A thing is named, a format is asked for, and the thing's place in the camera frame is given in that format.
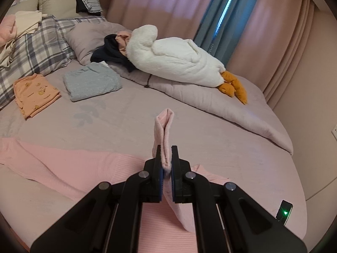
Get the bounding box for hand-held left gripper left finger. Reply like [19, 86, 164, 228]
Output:
[30, 145, 165, 253]

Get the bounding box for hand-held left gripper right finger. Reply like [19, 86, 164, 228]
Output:
[170, 145, 308, 253]

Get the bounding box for pink knit garment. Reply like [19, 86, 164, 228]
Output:
[0, 108, 230, 253]

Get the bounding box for folded striped clothes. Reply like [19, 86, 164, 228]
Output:
[71, 0, 104, 16]

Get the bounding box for bed with mauve sheet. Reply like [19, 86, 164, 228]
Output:
[0, 58, 309, 253]

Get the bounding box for mauve duvet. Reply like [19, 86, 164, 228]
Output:
[66, 21, 294, 156]

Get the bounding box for small black device green light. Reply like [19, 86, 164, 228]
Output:
[275, 200, 293, 226]

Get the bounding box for folded grey garment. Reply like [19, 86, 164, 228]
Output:
[63, 62, 123, 102]

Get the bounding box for white goose plush toy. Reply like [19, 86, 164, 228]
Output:
[126, 24, 248, 105]

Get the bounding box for dark navy garment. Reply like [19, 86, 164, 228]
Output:
[90, 34, 137, 73]

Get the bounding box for salmon pink garment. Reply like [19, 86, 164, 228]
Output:
[116, 30, 133, 54]

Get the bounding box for folded orange bear-print garment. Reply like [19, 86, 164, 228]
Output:
[13, 73, 62, 120]

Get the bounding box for blue curtain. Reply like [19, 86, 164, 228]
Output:
[193, 0, 249, 64]

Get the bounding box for pink curtain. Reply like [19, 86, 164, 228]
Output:
[107, 0, 222, 41]
[226, 0, 316, 109]

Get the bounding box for grey plaid pillow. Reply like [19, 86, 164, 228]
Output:
[0, 15, 77, 111]
[55, 16, 108, 61]

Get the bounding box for cream crumpled garment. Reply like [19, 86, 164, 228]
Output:
[0, 39, 17, 67]

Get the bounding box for beige pillow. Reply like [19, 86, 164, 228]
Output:
[5, 0, 40, 16]
[39, 0, 79, 19]

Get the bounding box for cream folded garment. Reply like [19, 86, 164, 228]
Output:
[14, 11, 43, 36]

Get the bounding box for pink folded cloth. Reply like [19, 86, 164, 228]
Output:
[0, 14, 17, 47]

